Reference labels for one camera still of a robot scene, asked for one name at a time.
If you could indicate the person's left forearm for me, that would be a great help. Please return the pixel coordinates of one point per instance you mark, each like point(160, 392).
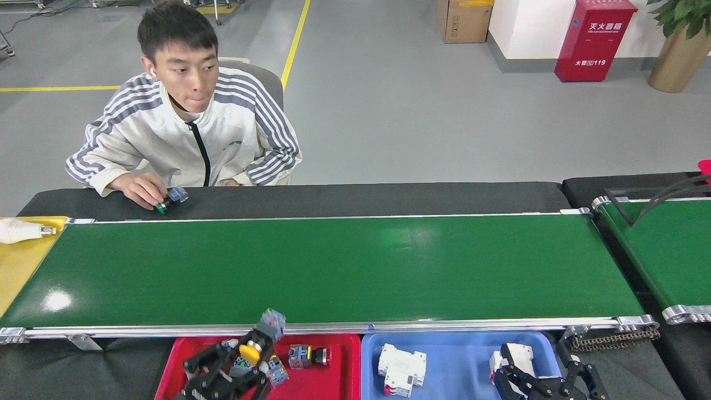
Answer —
point(272, 166)

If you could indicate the green push button switch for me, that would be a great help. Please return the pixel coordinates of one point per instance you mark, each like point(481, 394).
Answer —
point(176, 195)

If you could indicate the red plastic object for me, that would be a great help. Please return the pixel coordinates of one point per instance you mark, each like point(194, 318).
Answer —
point(705, 169)

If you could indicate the person's right forearm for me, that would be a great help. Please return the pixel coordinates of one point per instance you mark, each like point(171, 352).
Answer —
point(91, 172)

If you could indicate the person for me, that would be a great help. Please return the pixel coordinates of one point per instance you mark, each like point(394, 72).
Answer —
point(166, 144)

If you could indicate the golden plant pot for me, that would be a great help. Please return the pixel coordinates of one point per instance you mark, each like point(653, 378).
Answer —
point(675, 64)

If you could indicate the white stand on wheels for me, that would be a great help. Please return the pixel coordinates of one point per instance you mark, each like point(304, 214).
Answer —
point(218, 14)

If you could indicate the white circuit breaker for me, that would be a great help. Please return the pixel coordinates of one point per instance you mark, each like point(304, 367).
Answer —
point(401, 369)
point(525, 358)

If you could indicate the person's left hand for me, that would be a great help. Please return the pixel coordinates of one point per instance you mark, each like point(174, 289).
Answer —
point(233, 183)

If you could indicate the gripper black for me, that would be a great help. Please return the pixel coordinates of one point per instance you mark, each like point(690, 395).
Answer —
point(197, 396)
point(554, 393)

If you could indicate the grey metal cart frame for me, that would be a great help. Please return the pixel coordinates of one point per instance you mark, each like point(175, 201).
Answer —
point(5, 49)

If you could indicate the yellow plastic tray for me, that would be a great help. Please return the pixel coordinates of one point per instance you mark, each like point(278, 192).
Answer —
point(16, 272)

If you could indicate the brown cardboard box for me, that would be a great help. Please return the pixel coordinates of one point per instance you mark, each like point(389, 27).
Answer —
point(465, 22)

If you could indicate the yellow push button switch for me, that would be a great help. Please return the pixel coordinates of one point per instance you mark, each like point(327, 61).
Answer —
point(251, 354)

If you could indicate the blue plastic tray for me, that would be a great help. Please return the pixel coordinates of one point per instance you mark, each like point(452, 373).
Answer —
point(455, 372)

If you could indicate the white light bulb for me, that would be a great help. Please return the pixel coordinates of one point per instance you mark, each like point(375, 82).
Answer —
point(16, 230)

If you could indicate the green potted plant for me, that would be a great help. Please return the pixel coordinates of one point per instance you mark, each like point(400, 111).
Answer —
point(677, 14)

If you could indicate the green feeder conveyor belt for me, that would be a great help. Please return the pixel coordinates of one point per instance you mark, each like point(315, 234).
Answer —
point(666, 255)

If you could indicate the red fire extinguisher box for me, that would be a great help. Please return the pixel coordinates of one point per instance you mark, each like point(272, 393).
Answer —
point(594, 44)

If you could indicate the long green conveyor belt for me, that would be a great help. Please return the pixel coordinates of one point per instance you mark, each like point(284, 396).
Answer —
point(333, 266)

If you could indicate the grey office chair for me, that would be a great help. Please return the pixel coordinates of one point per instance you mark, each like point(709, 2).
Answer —
point(266, 83)

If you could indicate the red plastic tray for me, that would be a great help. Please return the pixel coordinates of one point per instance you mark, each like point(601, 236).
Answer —
point(322, 383)

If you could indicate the black capped switch part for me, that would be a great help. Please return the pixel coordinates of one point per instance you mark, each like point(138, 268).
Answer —
point(276, 372)
point(303, 356)
point(240, 368)

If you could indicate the person's right hand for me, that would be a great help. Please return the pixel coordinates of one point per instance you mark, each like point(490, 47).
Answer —
point(139, 189)

